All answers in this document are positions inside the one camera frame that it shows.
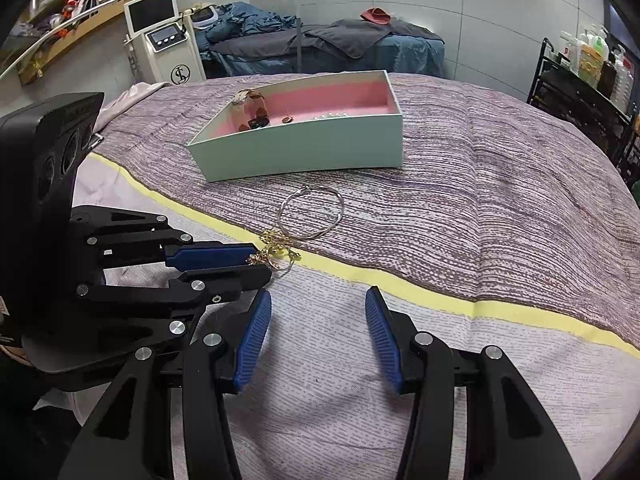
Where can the grey towel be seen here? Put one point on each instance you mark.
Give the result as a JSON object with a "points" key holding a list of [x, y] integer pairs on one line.
{"points": [[350, 35]]}

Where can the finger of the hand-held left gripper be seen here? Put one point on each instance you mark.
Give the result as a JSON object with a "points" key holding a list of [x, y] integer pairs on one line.
{"points": [[225, 282], [210, 256]]}

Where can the pale pink satin cloth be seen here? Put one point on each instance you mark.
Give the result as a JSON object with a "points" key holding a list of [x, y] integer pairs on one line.
{"points": [[130, 100]]}

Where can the red cap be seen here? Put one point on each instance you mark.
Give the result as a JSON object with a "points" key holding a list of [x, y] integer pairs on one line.
{"points": [[376, 16]]}

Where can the white beauty machine with screen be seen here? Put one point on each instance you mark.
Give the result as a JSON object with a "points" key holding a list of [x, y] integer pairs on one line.
{"points": [[170, 60]]}

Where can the massage bed with blue cover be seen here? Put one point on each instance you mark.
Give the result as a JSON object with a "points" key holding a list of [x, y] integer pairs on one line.
{"points": [[400, 55]]}

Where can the white arc floor lamp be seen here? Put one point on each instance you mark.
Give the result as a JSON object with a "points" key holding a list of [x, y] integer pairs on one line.
{"points": [[299, 35], [50, 40]]}

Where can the group of bottles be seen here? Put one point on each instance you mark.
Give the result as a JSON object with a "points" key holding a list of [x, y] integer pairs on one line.
{"points": [[592, 55]]}

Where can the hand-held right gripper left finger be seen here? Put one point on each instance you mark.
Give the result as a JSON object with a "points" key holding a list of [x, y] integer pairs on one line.
{"points": [[252, 340]]}

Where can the curved wooden shelf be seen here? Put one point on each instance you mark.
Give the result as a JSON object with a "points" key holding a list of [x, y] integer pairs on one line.
{"points": [[110, 17]]}

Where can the crumpled blue duvet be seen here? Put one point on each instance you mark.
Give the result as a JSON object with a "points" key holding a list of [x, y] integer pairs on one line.
{"points": [[250, 22]]}

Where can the mint jewelry box pink lining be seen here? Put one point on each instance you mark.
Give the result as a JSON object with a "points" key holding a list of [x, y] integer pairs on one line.
{"points": [[300, 157]]}

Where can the silver bangle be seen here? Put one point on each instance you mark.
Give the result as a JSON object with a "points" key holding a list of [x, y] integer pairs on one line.
{"points": [[341, 207]]}

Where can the black trolley cart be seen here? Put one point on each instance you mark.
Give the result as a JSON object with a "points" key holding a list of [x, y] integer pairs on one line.
{"points": [[575, 100]]}

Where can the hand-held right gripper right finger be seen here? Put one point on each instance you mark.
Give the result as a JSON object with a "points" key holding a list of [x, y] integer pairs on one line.
{"points": [[382, 340]]}

